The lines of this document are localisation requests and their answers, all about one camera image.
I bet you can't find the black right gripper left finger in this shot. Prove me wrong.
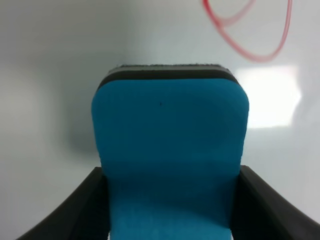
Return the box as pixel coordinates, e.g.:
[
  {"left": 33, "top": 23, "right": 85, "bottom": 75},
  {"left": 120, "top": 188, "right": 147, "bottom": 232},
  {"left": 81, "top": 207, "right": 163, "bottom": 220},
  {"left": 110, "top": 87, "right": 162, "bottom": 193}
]
[{"left": 19, "top": 167, "right": 111, "bottom": 240}]

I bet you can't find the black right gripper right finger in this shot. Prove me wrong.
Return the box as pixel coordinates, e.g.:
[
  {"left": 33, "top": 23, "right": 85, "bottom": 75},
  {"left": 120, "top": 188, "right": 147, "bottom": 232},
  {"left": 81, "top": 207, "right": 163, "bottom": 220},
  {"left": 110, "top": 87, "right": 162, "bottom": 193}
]
[{"left": 230, "top": 165, "right": 320, "bottom": 240}]

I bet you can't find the blue whiteboard eraser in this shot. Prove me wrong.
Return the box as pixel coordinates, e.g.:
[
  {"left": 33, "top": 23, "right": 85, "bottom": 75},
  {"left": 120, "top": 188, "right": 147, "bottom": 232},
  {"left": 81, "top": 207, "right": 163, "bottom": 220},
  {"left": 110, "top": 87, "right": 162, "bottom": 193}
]
[{"left": 91, "top": 65, "right": 249, "bottom": 240}]

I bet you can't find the red marker scribble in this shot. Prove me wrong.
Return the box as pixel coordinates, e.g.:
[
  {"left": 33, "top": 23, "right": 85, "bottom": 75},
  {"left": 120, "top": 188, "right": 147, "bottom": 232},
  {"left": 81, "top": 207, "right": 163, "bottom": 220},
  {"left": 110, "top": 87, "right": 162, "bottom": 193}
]
[{"left": 201, "top": 0, "right": 293, "bottom": 63}]

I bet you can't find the white whiteboard with aluminium frame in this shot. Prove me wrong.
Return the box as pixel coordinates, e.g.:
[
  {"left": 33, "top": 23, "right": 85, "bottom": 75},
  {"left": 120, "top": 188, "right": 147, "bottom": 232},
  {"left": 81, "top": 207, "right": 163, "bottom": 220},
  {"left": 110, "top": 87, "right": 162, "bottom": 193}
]
[{"left": 0, "top": 0, "right": 320, "bottom": 240}]

